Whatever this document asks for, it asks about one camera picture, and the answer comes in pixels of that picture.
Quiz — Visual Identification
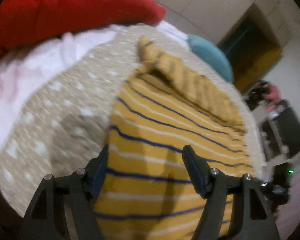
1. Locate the beige heart quilted bedspread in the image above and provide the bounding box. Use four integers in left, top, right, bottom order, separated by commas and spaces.
0, 24, 265, 216

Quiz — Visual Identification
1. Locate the white bed sheet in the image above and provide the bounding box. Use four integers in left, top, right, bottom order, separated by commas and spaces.
0, 19, 191, 181

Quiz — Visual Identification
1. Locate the yellow striped knit sweater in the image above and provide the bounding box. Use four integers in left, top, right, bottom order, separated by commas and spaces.
94, 36, 254, 239

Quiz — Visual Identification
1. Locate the beige wardrobe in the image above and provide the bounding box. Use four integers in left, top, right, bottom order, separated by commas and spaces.
155, 0, 291, 47

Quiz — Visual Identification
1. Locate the teal pillow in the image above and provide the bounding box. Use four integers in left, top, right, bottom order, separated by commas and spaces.
187, 34, 234, 83

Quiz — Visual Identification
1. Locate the red floral duvet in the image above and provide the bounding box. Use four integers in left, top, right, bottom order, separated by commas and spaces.
0, 0, 166, 59

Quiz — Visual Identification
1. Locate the black television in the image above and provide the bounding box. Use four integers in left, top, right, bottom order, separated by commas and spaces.
273, 107, 300, 159

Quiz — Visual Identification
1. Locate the cluttered clothes rack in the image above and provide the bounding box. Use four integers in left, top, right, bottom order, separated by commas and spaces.
244, 80, 281, 113

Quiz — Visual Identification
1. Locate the brown wooden door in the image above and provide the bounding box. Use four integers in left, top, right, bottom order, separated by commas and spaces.
218, 18, 282, 93

